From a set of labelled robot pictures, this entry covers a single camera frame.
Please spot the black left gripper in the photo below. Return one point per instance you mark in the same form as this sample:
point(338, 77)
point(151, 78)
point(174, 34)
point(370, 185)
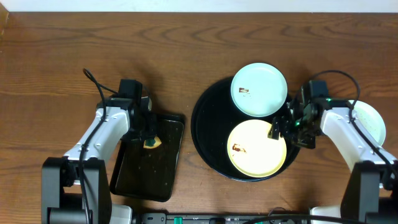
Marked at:
point(150, 131)

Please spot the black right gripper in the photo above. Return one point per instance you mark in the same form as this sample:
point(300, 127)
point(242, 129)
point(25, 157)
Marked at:
point(286, 128)

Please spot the green and yellow sponge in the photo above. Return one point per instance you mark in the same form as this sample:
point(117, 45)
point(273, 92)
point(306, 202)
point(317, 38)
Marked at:
point(152, 143)

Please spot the yellow plate with stain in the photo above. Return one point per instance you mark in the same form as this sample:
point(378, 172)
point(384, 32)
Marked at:
point(252, 152)

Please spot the green plate with stain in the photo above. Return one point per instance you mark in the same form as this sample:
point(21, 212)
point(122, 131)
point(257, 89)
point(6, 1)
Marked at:
point(258, 90)

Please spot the black rectangular tray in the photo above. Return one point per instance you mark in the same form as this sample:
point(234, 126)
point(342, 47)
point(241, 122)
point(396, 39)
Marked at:
point(149, 173)

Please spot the light green plate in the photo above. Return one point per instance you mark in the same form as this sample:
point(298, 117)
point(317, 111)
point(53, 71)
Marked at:
point(371, 120)

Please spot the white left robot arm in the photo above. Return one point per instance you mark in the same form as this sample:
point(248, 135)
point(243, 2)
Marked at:
point(75, 187)

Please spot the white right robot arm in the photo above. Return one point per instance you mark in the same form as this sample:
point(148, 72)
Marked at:
point(371, 193)

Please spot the black round tray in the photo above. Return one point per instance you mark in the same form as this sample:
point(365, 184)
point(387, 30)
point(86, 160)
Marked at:
point(214, 117)

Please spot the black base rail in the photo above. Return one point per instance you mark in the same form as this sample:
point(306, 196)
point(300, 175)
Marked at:
point(199, 218)

